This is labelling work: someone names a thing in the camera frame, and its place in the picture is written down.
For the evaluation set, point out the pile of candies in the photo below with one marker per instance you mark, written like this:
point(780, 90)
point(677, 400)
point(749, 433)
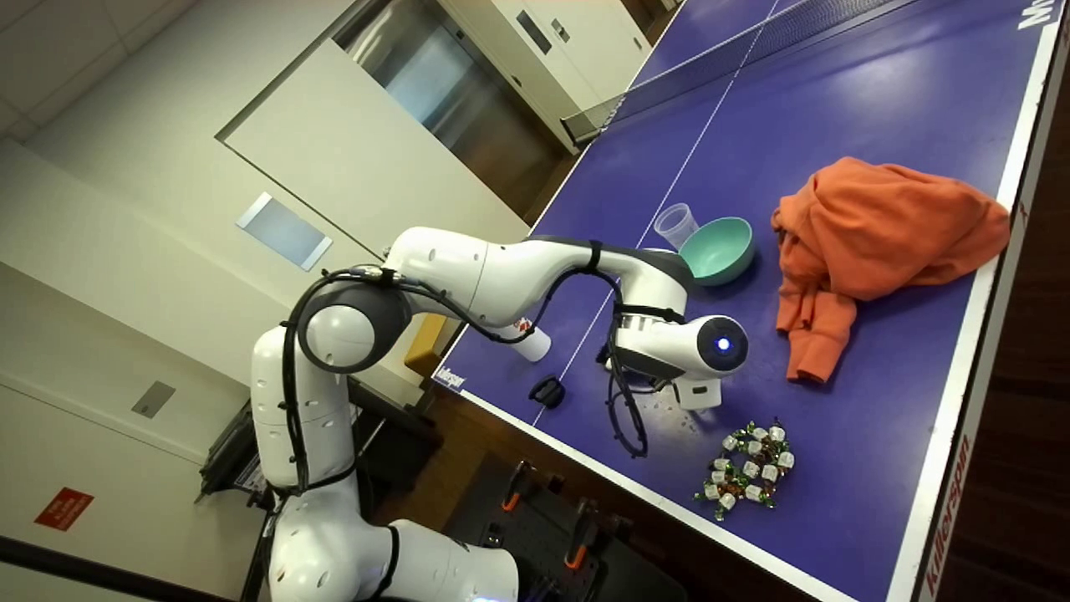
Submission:
point(746, 468)

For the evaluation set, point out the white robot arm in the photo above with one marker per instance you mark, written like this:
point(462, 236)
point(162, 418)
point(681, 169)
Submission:
point(350, 319)

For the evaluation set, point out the white water bottle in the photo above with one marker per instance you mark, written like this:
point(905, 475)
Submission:
point(531, 338)

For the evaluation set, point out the small black clip object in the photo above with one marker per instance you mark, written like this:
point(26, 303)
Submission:
point(546, 393)

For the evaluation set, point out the clear plastic cup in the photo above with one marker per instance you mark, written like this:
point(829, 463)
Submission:
point(677, 225)

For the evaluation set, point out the teal bowl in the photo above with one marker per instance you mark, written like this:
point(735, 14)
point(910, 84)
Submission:
point(721, 251)

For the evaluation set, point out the orange cloth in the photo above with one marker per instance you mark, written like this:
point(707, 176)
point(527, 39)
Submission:
point(862, 232)

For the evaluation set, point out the table tennis net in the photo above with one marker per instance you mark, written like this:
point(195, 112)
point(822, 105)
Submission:
point(717, 64)

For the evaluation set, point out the orange handled clamp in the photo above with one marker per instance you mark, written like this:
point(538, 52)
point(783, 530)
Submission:
point(582, 531)
point(515, 487)

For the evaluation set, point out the red wall sign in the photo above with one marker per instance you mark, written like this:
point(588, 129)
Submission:
point(66, 509)

